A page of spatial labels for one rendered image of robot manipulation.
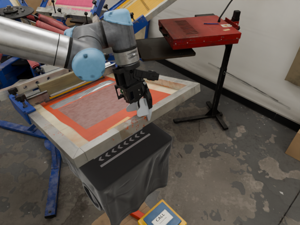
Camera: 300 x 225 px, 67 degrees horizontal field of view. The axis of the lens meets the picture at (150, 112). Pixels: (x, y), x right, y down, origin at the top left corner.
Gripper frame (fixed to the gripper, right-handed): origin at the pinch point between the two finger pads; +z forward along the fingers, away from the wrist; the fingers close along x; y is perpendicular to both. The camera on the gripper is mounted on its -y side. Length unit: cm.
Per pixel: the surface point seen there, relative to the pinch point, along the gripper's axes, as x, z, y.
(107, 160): -22.7, 25.9, 10.8
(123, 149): -22.7, 25.9, 1.3
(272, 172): -3, 130, -128
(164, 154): -15.9, 38.4, -17.2
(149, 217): 10.0, 32.8, 15.1
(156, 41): -101, 5, -99
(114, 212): -19, 53, 18
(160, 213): 11.5, 33.2, 10.9
